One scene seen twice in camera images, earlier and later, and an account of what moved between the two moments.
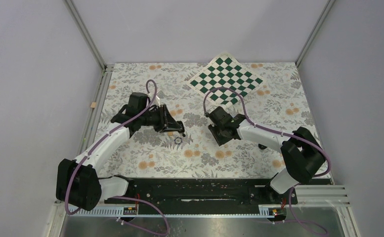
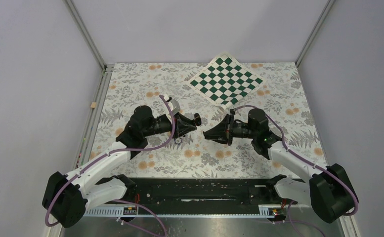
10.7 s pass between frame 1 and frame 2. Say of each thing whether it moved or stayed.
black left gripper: moved
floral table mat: stayed
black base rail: stayed
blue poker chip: stayed
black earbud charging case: moved
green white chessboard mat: stayed
